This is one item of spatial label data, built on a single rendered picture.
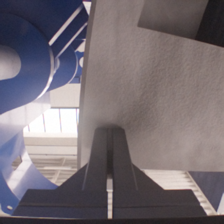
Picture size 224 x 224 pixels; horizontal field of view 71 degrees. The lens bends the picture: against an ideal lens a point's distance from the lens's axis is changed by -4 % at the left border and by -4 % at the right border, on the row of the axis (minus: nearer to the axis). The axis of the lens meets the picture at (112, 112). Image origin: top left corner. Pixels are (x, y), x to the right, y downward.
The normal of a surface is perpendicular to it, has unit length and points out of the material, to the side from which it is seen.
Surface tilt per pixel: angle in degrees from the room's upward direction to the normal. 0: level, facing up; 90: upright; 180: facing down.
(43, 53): 90
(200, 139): 90
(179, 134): 90
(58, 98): 90
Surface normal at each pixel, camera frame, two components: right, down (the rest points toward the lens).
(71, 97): 0.01, 0.29
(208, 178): -1.00, -0.02
